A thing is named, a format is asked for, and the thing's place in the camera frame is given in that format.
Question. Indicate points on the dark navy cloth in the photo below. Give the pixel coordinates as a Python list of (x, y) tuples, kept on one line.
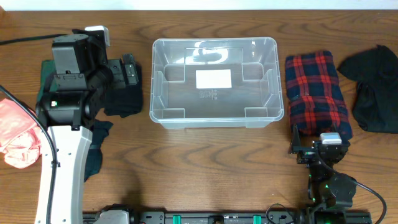
[(95, 156)]

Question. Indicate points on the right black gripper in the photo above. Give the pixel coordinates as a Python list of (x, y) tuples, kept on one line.
[(295, 145)]

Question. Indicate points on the clear plastic storage container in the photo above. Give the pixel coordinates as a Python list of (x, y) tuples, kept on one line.
[(254, 100)]

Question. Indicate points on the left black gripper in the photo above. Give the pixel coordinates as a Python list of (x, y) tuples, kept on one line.
[(129, 70)]

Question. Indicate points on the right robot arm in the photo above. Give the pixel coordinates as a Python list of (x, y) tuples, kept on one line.
[(331, 192)]

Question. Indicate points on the green cloth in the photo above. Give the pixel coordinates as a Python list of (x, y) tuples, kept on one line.
[(47, 69)]

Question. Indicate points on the black crumpled cloth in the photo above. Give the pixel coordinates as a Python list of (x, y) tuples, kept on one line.
[(375, 71)]

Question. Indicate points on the black cloth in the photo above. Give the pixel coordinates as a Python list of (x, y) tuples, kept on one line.
[(125, 102), (375, 71)]

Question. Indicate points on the red navy plaid cloth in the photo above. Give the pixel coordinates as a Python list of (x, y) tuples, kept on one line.
[(315, 97)]

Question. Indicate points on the pink crumpled cloth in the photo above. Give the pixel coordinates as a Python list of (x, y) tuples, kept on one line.
[(20, 141)]

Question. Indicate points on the white label in container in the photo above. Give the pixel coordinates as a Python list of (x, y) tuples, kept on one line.
[(211, 79)]

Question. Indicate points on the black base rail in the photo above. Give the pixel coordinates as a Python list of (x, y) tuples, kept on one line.
[(275, 214)]

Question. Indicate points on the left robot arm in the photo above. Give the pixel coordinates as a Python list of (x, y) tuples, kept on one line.
[(73, 93)]

